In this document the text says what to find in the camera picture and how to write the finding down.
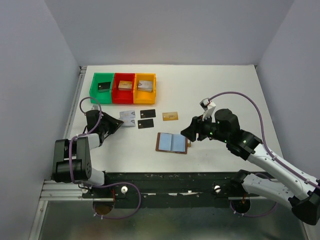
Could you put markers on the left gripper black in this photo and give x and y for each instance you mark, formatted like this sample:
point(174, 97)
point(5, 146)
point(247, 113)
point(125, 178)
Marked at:
point(115, 123)

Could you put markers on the right white knob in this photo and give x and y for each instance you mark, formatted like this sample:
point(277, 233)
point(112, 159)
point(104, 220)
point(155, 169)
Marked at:
point(217, 188)

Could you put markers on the tan card stack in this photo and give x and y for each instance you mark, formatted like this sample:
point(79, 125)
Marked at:
point(125, 85)

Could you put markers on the orange plastic bin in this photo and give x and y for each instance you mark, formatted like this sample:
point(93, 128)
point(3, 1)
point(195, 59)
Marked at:
point(144, 98)

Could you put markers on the left white knob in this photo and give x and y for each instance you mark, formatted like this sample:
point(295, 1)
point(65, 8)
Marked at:
point(124, 189)

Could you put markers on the red plastic bin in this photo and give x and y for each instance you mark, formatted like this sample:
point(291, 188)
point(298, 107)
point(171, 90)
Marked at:
point(123, 97)

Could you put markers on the silver card stack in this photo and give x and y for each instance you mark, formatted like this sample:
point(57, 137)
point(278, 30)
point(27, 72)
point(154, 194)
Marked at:
point(145, 86)

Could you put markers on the gold VIP card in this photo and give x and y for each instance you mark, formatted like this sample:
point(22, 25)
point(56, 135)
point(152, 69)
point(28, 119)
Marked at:
point(170, 116)

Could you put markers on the silver VIP card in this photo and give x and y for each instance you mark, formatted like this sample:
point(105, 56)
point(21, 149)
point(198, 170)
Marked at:
point(128, 122)
point(128, 114)

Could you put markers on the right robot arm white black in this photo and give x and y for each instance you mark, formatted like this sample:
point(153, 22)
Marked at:
point(294, 189)

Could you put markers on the black VIP card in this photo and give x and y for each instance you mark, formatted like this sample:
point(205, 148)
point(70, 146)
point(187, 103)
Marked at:
point(147, 113)
point(145, 123)

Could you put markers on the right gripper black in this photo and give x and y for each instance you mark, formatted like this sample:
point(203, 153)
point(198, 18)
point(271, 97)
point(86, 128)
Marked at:
point(190, 131)

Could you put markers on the green plastic bin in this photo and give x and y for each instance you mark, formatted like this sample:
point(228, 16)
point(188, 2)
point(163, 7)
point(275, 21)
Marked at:
point(106, 97)

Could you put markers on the brown leather card holder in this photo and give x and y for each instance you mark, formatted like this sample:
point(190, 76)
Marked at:
point(172, 143)

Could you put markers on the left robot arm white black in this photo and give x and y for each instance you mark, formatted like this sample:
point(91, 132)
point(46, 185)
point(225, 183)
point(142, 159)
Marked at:
point(72, 158)

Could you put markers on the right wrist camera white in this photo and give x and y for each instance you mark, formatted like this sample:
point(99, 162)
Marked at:
point(208, 106)

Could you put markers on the aluminium frame rail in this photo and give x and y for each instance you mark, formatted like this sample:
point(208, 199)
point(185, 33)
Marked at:
point(52, 191)

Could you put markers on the white knob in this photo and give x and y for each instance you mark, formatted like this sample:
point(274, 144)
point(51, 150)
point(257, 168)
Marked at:
point(217, 188)
point(124, 189)

